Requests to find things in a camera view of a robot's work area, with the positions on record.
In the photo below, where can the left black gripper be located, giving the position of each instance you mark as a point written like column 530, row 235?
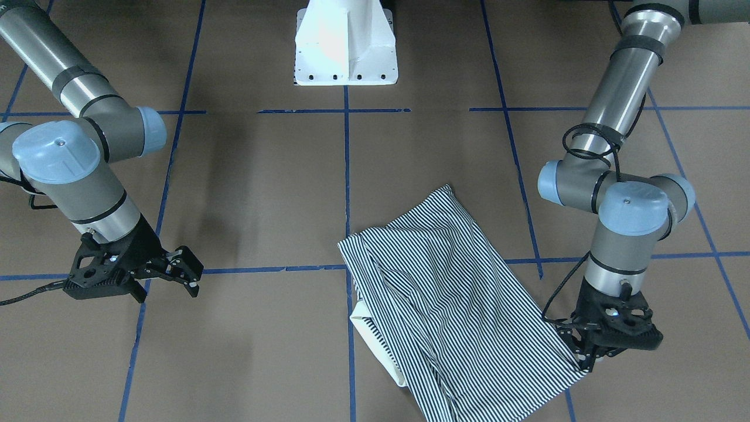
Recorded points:
column 582, row 305

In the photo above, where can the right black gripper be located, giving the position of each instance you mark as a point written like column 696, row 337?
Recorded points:
column 142, row 244

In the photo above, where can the striped polo shirt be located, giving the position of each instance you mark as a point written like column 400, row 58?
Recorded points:
column 450, row 321

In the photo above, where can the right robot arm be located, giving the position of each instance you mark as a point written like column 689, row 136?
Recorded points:
column 69, row 161

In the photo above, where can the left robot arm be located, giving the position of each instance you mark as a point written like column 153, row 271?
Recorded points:
column 634, row 212

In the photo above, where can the white mounting pedestal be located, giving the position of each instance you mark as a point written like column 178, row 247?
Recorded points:
column 345, row 43

